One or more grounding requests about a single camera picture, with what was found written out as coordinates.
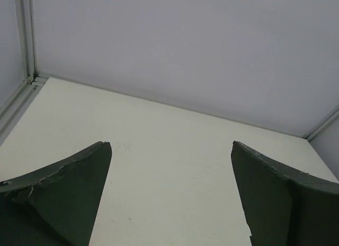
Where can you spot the aluminium corner frame post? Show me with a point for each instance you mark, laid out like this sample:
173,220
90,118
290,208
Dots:
20,80
322,125

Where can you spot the aluminium corner frame post right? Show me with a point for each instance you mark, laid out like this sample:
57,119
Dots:
322,125

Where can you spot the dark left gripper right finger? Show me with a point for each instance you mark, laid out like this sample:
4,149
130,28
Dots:
283,205

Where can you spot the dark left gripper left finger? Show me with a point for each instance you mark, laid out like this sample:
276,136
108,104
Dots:
56,204

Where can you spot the aluminium corner frame post left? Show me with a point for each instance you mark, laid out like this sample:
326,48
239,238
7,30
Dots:
20,80

